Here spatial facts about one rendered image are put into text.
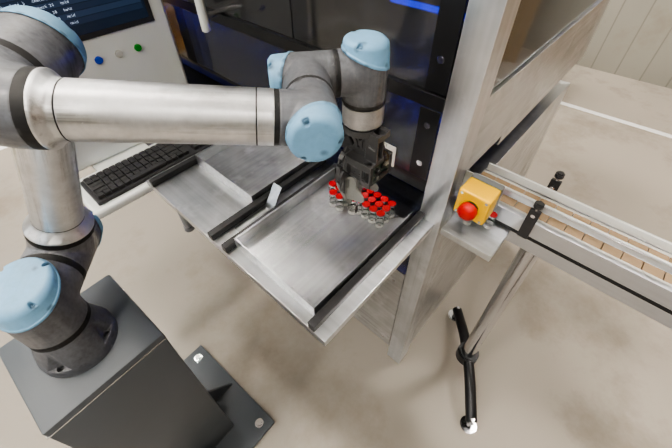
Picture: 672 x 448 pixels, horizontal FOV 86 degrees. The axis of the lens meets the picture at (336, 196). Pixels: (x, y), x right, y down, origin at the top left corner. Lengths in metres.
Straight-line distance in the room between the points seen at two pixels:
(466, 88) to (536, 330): 1.41
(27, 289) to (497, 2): 0.90
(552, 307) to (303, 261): 1.44
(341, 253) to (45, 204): 0.57
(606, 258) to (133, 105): 0.91
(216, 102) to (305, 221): 0.51
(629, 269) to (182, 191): 1.07
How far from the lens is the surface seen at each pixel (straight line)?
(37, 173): 0.76
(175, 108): 0.47
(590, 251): 0.96
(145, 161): 1.33
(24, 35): 0.63
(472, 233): 0.95
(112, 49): 1.34
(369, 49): 0.57
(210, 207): 1.01
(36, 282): 0.84
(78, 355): 0.94
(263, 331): 1.76
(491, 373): 1.77
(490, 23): 0.67
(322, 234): 0.88
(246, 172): 1.08
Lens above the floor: 1.57
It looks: 45 degrees down
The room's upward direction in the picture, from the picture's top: straight up
